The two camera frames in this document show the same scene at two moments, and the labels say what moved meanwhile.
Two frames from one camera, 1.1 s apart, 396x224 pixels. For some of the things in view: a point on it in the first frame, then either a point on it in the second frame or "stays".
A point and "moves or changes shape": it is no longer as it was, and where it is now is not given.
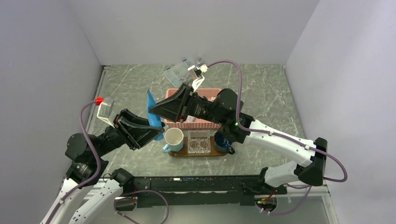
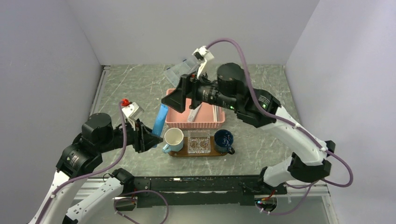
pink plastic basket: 194,122 stays
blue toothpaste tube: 154,120 moves or changes shape
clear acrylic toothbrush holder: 199,142 stays
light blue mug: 173,137 stays
